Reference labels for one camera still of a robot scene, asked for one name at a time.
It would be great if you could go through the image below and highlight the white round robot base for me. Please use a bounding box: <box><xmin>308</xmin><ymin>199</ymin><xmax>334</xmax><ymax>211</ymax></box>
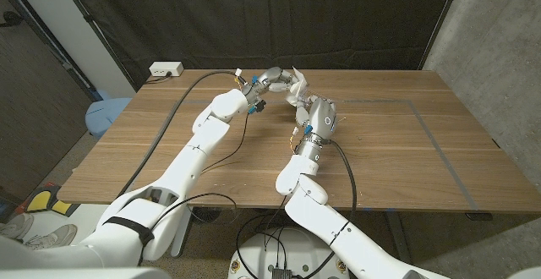
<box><xmin>227</xmin><ymin>227</ymin><xmax>351</xmax><ymax>279</ymax></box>

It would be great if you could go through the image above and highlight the grey table leg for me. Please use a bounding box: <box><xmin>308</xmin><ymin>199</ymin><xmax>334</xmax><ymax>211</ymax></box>
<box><xmin>384</xmin><ymin>211</ymin><xmax>413</xmax><ymax>267</ymax></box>

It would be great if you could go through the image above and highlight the light blue stool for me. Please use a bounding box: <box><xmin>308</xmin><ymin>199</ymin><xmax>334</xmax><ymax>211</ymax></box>
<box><xmin>85</xmin><ymin>96</ymin><xmax>134</xmax><ymax>140</ymax></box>

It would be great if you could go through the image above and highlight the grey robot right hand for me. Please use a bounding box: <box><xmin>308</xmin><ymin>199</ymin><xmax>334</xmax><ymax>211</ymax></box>
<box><xmin>293</xmin><ymin>95</ymin><xmax>339</xmax><ymax>164</ymax></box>

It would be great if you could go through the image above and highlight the grey sneaker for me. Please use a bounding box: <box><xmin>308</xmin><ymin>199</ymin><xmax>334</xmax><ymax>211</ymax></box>
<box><xmin>0</xmin><ymin>213</ymin><xmax>34</xmax><ymax>240</ymax></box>
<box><xmin>25</xmin><ymin>223</ymin><xmax>78</xmax><ymax>250</ymax></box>

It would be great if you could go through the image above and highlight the white table leg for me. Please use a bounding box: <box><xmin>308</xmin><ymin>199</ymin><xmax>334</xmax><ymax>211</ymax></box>
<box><xmin>170</xmin><ymin>205</ymin><xmax>195</xmax><ymax>258</ymax></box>

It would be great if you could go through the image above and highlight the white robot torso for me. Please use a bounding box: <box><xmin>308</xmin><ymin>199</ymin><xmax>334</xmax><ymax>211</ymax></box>
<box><xmin>0</xmin><ymin>267</ymin><xmax>172</xmax><ymax>279</ymax></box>

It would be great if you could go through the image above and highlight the yellow and black floor mat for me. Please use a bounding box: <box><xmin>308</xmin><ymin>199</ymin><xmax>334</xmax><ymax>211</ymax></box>
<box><xmin>16</xmin><ymin>184</ymin><xmax>73</xmax><ymax>216</ymax></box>

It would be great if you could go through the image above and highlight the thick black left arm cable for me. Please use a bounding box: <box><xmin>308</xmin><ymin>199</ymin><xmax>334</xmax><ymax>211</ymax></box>
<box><xmin>116</xmin><ymin>70</ymin><xmax>249</xmax><ymax>200</ymax></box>

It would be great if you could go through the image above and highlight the black round vent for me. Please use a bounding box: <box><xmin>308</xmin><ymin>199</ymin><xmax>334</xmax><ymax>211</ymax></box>
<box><xmin>188</xmin><ymin>206</ymin><xmax>221</xmax><ymax>226</ymax></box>

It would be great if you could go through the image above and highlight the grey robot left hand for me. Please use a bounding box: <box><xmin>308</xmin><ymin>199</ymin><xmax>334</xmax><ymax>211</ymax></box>
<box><xmin>243</xmin><ymin>66</ymin><xmax>309</xmax><ymax>115</ymax></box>

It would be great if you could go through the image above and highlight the dark wall rail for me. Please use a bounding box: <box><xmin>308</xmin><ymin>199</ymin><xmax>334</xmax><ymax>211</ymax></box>
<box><xmin>0</xmin><ymin>0</ymin><xmax>98</xmax><ymax>101</ymax></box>

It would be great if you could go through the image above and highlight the white power strip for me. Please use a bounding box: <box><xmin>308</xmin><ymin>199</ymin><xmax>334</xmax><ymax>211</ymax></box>
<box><xmin>148</xmin><ymin>61</ymin><xmax>185</xmax><ymax>78</ymax></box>

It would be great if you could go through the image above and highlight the white tissue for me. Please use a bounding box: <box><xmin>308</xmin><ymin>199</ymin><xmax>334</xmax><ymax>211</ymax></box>
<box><xmin>287</xmin><ymin>66</ymin><xmax>316</xmax><ymax>107</ymax></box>

